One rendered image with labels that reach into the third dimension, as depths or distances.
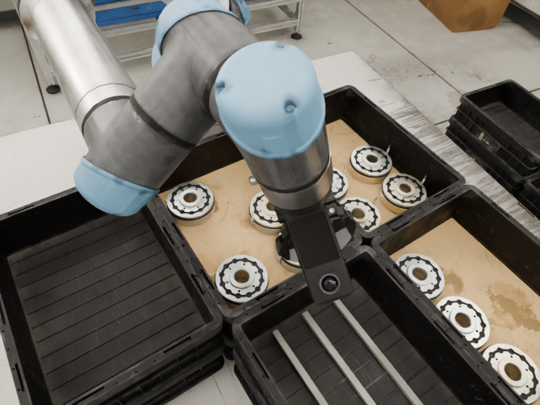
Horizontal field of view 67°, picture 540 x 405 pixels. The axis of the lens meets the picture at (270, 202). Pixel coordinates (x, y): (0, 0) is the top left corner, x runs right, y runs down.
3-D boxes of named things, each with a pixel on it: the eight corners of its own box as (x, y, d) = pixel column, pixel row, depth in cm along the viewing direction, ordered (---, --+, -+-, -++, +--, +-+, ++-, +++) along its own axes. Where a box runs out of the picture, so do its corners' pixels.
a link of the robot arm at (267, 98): (271, 11, 31) (344, 76, 27) (294, 103, 40) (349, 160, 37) (184, 71, 30) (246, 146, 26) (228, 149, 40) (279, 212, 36)
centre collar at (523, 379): (490, 365, 71) (492, 364, 71) (510, 353, 73) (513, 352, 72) (511, 393, 69) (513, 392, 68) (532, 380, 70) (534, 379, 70)
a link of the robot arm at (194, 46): (112, 67, 39) (163, 141, 34) (185, -35, 36) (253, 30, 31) (170, 97, 45) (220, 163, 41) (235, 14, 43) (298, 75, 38)
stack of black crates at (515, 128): (420, 170, 201) (460, 95, 166) (465, 153, 211) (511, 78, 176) (480, 232, 180) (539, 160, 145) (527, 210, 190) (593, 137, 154)
